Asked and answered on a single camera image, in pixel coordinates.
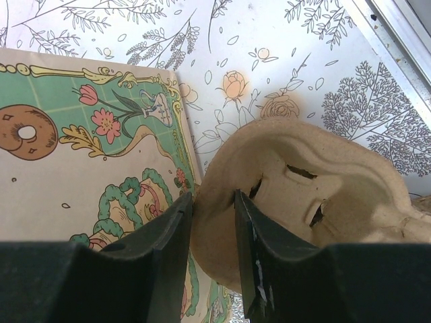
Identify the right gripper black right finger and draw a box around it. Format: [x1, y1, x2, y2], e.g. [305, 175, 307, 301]
[234, 190, 430, 322]

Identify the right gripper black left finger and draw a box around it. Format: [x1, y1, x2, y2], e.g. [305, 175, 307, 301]
[1, 193, 193, 322]

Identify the brown cardboard cup carrier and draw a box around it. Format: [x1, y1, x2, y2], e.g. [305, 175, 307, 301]
[190, 117, 430, 292]

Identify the green illustrated paper bag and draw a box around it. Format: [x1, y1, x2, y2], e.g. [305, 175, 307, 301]
[1, 48, 236, 322]

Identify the floral patterned table mat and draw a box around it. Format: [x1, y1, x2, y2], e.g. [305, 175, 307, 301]
[1, 1, 430, 197]

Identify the aluminium frame rail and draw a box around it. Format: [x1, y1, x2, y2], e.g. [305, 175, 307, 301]
[341, 1, 430, 123]

